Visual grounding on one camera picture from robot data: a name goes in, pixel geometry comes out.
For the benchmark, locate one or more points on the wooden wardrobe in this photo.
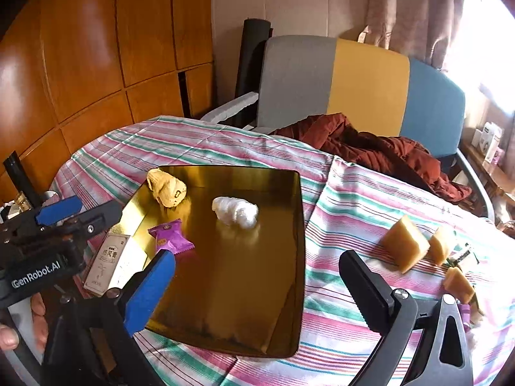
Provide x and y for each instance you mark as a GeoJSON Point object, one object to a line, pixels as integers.
{"type": "Point", "coordinates": [100, 48]}

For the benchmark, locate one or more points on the gold metal tray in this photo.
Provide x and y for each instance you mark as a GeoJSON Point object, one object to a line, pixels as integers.
{"type": "Point", "coordinates": [241, 269]}

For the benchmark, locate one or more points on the wooden side shelf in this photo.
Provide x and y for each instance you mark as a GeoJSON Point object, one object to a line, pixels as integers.
{"type": "Point", "coordinates": [483, 173]}

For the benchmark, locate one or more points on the small tan wrapped snack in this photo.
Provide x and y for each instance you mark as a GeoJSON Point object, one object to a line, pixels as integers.
{"type": "Point", "coordinates": [440, 245]}

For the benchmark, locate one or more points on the white medicine box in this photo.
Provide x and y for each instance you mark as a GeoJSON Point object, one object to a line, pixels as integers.
{"type": "Point", "coordinates": [112, 261]}

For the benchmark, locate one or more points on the red-brown jacket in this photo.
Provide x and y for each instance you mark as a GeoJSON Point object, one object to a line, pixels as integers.
{"type": "Point", "coordinates": [362, 140]}

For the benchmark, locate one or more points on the patterned curtain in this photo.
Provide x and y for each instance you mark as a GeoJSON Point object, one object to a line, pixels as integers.
{"type": "Point", "coordinates": [402, 8]}

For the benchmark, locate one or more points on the white plastic bag wad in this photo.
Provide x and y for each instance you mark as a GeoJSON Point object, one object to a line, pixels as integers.
{"type": "Point", "coordinates": [235, 211]}

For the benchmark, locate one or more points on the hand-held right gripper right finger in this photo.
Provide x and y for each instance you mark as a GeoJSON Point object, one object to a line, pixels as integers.
{"type": "Point", "coordinates": [362, 285]}

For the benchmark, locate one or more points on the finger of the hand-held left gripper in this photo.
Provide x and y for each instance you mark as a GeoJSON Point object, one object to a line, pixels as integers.
{"type": "Point", "coordinates": [58, 211]}
{"type": "Point", "coordinates": [96, 219]}

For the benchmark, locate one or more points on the black upright panel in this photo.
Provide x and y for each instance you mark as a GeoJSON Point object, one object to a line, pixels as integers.
{"type": "Point", "coordinates": [18, 177]}

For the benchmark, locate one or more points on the small white product box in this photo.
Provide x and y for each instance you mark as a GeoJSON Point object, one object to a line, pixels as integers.
{"type": "Point", "coordinates": [476, 137]}

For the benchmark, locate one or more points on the glass bottle gold cap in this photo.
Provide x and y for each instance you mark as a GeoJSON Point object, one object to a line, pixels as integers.
{"type": "Point", "coordinates": [19, 202]}

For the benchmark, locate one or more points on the striped tablecloth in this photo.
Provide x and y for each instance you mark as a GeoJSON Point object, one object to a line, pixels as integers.
{"type": "Point", "coordinates": [249, 152]}

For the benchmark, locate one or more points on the grey yellow blue chair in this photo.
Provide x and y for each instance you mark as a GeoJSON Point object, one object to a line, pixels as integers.
{"type": "Point", "coordinates": [301, 80]}

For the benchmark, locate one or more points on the yellow plush toy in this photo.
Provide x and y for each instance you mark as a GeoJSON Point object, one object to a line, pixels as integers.
{"type": "Point", "coordinates": [167, 189]}

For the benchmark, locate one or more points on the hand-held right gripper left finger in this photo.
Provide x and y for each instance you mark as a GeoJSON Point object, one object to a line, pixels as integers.
{"type": "Point", "coordinates": [149, 293]}

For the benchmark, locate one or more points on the purple snack packet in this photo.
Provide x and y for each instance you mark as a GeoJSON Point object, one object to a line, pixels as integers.
{"type": "Point", "coordinates": [171, 237]}

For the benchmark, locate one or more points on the large yellow sponge block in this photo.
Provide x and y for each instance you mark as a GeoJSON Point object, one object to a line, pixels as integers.
{"type": "Point", "coordinates": [404, 247]}

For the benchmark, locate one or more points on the small purple packet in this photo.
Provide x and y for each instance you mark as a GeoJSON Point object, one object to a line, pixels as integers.
{"type": "Point", "coordinates": [466, 315]}

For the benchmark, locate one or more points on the person's left hand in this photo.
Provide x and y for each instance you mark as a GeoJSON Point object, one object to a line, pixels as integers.
{"type": "Point", "coordinates": [39, 307]}

